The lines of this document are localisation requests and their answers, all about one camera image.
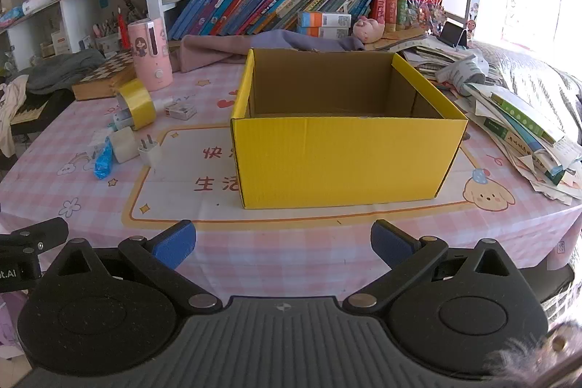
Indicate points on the pink checked tablecloth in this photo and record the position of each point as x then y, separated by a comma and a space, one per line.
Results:
91, 206

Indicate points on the yellow tape roll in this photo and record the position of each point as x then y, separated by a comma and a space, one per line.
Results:
138, 108

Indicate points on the orange blue white box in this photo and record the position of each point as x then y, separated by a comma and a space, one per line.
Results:
323, 32
325, 19

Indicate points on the pink pig plush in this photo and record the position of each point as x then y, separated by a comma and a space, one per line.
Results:
368, 31

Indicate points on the purple cloth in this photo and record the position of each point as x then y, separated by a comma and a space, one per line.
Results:
282, 42

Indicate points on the row of colourful books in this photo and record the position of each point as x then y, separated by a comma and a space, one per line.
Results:
254, 6

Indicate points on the wooden chess board box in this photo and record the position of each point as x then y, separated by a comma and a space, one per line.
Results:
102, 79

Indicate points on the grey cloth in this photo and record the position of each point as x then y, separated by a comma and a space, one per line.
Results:
63, 70

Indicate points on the pen holder with pens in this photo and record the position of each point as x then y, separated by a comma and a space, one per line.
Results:
107, 38

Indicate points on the black phone stand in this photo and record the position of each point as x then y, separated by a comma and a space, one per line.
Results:
454, 35

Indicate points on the thick green book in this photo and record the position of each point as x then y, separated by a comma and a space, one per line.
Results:
403, 13

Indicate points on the white plug charger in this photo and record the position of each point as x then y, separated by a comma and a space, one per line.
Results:
152, 154

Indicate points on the blue packet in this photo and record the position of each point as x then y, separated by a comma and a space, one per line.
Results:
103, 163

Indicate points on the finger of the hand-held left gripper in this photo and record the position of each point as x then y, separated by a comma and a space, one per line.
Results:
36, 235

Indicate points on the yellow cardboard box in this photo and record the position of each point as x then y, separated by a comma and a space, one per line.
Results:
341, 160

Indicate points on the brown cardboard sheet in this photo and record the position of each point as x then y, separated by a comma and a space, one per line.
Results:
400, 35

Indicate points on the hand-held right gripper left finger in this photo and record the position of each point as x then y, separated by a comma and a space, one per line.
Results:
175, 243

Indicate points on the small white red box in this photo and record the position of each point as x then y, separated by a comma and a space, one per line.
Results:
180, 111

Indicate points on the grey patterned blanket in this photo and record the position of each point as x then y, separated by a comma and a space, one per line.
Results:
536, 79

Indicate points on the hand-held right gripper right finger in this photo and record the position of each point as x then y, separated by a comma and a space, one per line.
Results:
392, 246

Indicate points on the white cloth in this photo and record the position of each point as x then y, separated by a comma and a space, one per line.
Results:
11, 106

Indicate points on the white cube charger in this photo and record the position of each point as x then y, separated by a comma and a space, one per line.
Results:
122, 147

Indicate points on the pink cylinder appliance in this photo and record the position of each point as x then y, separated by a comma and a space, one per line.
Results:
152, 65

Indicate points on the white side shelf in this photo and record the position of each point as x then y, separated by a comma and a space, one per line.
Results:
68, 13

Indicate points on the thick red book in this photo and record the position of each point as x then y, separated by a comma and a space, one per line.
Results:
392, 11
378, 10

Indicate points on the colourful paper craft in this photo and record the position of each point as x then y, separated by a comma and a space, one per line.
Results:
427, 15

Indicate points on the pile of papers and books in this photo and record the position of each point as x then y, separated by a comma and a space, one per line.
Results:
514, 120

